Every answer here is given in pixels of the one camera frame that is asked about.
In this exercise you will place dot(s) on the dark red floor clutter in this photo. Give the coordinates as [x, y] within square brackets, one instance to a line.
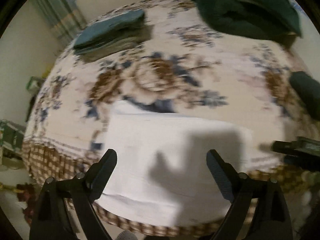
[27, 194]

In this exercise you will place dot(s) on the white pant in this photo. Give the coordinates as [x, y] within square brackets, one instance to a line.
[161, 177]

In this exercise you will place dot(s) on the floral checkered bed sheet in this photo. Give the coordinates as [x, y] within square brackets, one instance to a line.
[185, 68]

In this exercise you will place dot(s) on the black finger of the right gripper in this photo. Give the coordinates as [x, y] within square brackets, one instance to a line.
[302, 149]

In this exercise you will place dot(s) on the dark green rolled cloth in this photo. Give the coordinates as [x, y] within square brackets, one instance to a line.
[307, 89]

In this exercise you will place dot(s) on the grey window curtain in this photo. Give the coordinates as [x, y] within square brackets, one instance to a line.
[63, 18]

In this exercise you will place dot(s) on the green white floor clutter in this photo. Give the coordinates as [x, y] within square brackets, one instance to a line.
[12, 134]

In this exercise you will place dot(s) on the folded teal grey clothes stack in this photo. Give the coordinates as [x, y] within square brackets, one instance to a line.
[122, 32]

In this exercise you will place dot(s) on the dark green clothes pile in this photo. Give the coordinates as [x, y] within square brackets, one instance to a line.
[274, 20]

